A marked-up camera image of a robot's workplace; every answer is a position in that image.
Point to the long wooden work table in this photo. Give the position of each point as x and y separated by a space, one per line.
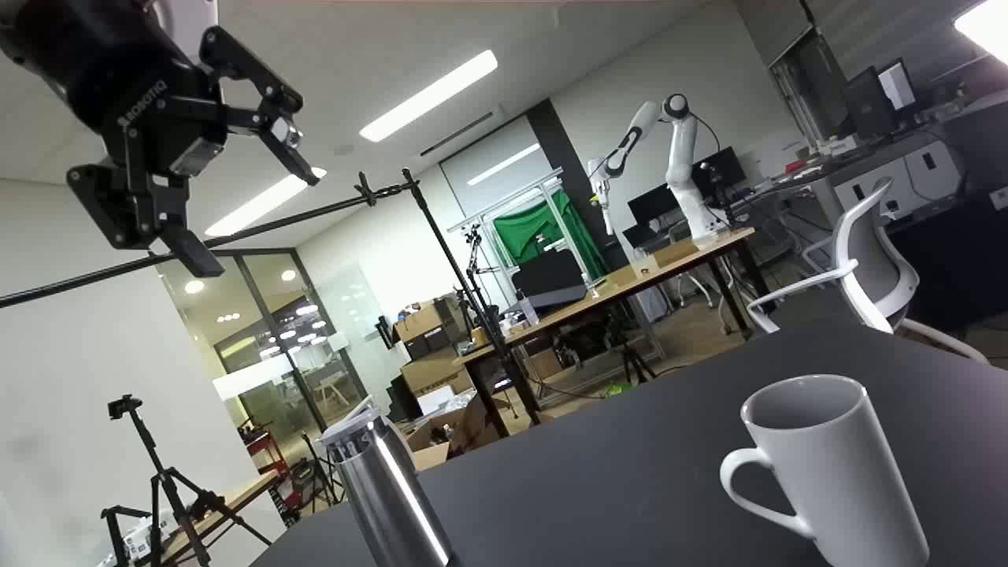
620 283

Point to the black camera tripod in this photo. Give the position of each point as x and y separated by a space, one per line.
158 493

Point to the green hanging cloth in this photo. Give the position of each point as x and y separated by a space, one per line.
541 231

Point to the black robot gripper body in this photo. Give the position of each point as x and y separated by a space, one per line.
95 58

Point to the black computer monitor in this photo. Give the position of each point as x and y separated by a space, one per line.
658 216

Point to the long ceiling light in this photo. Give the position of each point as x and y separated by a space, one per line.
430 94
269 203

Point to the black upright stand pole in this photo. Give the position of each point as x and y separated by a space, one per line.
468 293

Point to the lit desktop monitor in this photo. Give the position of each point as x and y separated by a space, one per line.
897 82

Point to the white ceramic mug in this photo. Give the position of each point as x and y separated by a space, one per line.
831 472

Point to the black boom pole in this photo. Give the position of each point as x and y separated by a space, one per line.
262 222

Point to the stacked cardboard boxes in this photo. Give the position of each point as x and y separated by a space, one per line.
430 340

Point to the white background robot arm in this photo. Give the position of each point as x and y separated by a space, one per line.
681 169

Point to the black equipment case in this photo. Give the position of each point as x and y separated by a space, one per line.
550 276

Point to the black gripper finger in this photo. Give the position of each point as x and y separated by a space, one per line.
104 205
255 80

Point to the white office chair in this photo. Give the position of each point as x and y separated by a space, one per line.
867 270

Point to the white cabinet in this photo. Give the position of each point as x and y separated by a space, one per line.
903 178

